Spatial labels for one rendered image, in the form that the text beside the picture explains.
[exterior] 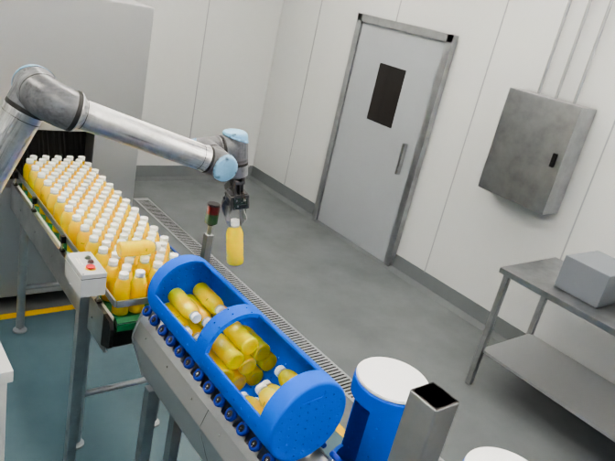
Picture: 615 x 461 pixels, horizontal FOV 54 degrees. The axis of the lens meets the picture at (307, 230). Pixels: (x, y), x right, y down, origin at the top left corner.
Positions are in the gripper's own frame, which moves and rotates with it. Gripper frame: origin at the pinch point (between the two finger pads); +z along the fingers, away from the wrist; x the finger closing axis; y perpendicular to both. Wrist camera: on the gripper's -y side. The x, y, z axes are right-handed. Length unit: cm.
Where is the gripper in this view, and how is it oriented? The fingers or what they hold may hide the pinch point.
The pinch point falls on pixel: (234, 221)
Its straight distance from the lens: 233.0
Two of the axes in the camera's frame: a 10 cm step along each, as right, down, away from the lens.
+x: 9.2, -1.3, 3.6
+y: 3.8, 4.3, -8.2
